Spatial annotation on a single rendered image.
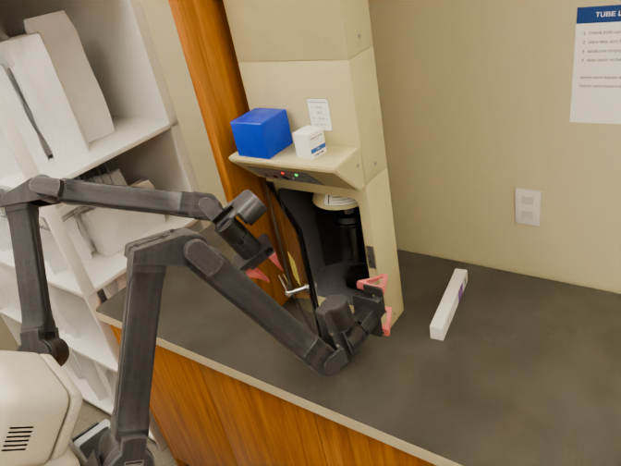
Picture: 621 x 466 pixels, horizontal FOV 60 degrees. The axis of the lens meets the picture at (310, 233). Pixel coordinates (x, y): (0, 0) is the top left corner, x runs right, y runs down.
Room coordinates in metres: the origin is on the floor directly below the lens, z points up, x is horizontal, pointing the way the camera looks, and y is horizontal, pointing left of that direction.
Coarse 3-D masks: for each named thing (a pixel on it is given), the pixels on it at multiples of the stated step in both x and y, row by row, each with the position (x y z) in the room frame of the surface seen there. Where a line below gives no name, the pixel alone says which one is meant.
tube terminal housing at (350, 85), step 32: (256, 64) 1.32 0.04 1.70; (288, 64) 1.26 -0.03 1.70; (320, 64) 1.20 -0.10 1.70; (352, 64) 1.16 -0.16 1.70; (256, 96) 1.33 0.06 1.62; (288, 96) 1.27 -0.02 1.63; (320, 96) 1.21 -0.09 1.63; (352, 96) 1.15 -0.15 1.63; (352, 128) 1.16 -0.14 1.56; (384, 160) 1.23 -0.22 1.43; (320, 192) 1.24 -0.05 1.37; (352, 192) 1.18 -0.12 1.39; (384, 192) 1.21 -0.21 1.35; (384, 224) 1.20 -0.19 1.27; (384, 256) 1.18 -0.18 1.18; (384, 320) 1.15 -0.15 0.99
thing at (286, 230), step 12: (276, 204) 1.23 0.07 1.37; (276, 216) 1.28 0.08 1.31; (288, 216) 1.12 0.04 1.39; (288, 228) 1.14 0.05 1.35; (288, 240) 1.18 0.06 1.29; (300, 240) 1.05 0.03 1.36; (288, 252) 1.22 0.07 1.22; (300, 252) 1.05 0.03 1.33; (288, 264) 1.28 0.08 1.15; (300, 264) 1.08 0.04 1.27; (300, 276) 1.12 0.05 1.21; (300, 300) 1.21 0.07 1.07; (312, 300) 1.04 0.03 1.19; (312, 312) 1.07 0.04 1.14; (312, 324) 1.11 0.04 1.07
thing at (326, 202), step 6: (312, 198) 1.32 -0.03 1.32; (318, 198) 1.28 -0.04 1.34; (324, 198) 1.26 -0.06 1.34; (330, 198) 1.25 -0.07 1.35; (336, 198) 1.24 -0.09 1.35; (342, 198) 1.24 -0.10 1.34; (348, 198) 1.24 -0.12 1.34; (318, 204) 1.28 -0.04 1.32; (324, 204) 1.26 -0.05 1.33; (330, 204) 1.25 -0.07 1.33; (336, 204) 1.24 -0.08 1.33; (342, 204) 1.23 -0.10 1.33; (348, 204) 1.23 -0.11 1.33; (354, 204) 1.23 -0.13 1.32
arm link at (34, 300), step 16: (48, 176) 1.19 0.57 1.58; (16, 192) 1.18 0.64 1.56; (32, 192) 1.17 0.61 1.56; (16, 208) 1.16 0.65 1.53; (32, 208) 1.18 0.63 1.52; (16, 224) 1.14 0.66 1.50; (32, 224) 1.15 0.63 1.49; (16, 240) 1.12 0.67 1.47; (32, 240) 1.12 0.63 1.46; (16, 256) 1.10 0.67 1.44; (32, 256) 1.10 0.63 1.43; (16, 272) 1.08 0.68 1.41; (32, 272) 1.08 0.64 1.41; (32, 288) 1.05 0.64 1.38; (32, 304) 1.03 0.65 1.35; (48, 304) 1.05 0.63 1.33; (32, 320) 1.01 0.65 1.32; (48, 320) 1.02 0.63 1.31; (32, 336) 0.97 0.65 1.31; (48, 336) 1.03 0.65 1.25; (48, 352) 0.94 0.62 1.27
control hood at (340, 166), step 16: (240, 160) 1.24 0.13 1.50; (256, 160) 1.21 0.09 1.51; (272, 160) 1.18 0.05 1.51; (288, 160) 1.16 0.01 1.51; (304, 160) 1.14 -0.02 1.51; (320, 160) 1.12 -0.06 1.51; (336, 160) 1.11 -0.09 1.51; (352, 160) 1.12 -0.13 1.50; (320, 176) 1.13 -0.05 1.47; (336, 176) 1.08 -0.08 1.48; (352, 176) 1.11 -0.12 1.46
